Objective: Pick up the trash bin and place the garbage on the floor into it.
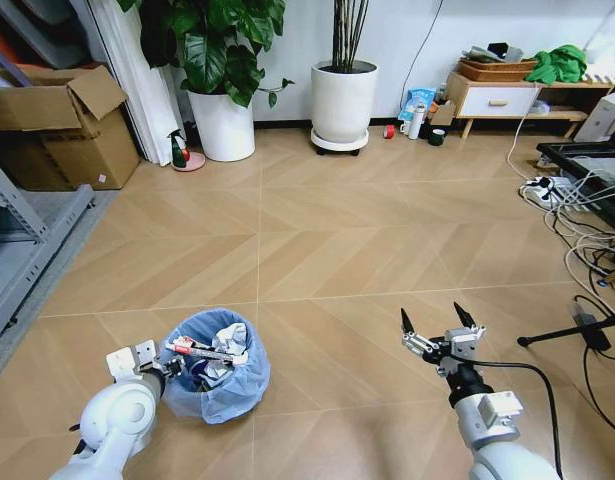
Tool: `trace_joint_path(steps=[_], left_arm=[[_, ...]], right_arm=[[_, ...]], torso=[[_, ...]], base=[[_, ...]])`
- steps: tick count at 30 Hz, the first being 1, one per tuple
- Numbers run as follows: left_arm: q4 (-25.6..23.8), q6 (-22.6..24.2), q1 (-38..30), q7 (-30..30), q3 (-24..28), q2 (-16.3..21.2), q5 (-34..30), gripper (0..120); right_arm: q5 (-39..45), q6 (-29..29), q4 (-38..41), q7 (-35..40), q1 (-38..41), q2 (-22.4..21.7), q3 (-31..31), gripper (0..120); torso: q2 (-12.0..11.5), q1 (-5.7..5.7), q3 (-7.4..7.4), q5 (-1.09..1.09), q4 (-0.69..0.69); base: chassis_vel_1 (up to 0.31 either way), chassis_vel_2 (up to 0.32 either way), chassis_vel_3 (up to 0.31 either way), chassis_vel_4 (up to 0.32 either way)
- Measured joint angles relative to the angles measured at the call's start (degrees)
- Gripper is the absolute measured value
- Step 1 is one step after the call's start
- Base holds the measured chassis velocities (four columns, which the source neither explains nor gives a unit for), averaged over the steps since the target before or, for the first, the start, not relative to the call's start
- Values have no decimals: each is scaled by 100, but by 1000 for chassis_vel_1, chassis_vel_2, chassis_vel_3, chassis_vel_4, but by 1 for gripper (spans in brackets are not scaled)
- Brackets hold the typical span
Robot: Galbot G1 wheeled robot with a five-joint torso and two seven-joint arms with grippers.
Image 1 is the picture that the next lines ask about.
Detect white power strip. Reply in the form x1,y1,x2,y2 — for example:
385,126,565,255
518,174,591,214

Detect black power adapter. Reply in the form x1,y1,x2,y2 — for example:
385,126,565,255
570,295,614,352

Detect black framed glass table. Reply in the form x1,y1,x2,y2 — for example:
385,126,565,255
535,140,615,232

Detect tangle of white cables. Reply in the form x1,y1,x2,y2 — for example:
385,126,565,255
544,167,615,301

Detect broad-leaf green plant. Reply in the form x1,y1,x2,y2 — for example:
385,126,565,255
117,0,296,110

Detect white box appliance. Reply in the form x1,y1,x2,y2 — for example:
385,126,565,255
573,89,615,144

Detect white bottle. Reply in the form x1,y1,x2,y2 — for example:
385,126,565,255
407,106,426,141

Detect blue and white package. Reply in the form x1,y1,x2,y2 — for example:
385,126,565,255
397,87,438,123

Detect clutter in wicker basket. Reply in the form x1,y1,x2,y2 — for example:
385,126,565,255
460,41,527,64

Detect small crumpled white paper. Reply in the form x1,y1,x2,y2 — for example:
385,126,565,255
202,358,234,387

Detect wooden cabinet with white drawer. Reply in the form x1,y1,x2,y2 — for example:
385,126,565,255
445,70,615,141

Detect brown wicker basket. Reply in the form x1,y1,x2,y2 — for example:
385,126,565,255
457,57,539,84

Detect black stand leg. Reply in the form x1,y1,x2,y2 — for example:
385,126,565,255
516,311,615,349

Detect pink round dish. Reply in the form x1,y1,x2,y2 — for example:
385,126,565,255
173,151,207,173

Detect green spray bottle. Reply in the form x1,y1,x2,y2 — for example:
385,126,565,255
167,128,189,170

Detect large cardboard box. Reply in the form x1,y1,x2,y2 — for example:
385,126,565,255
0,64,141,192

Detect green cloth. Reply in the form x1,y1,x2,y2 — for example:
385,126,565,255
523,44,589,85

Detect grey metal shelf rack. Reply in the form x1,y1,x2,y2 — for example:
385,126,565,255
0,149,96,339

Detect white cable from cabinet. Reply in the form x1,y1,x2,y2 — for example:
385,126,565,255
506,82,544,182

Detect tapered white plant pot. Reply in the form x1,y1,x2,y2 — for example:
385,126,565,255
186,87,257,163

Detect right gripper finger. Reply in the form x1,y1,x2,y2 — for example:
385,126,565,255
399,307,438,357
453,301,487,337

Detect black robot wrist cable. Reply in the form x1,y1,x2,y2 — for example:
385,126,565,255
465,360,564,480

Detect large crumpled white paper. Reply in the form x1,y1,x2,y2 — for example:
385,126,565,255
210,322,251,359

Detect white wheeled pot tray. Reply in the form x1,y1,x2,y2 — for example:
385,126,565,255
310,126,371,158

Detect small open cardboard box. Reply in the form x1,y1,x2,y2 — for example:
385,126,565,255
428,100,457,132

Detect wide white plant pot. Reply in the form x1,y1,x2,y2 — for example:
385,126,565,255
309,59,380,144

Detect thin dark-stemmed plant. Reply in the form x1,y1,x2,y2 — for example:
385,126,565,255
332,0,371,71

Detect thin black wall cable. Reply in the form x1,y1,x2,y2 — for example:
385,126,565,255
398,0,444,117

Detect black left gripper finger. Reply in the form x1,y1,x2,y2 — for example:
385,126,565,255
155,355,185,380

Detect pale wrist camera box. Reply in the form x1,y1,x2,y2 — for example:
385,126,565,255
444,325,486,359

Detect white folded panels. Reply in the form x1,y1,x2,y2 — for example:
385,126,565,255
86,0,184,167

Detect trash bin with blue bag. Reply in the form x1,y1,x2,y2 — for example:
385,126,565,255
160,308,272,426

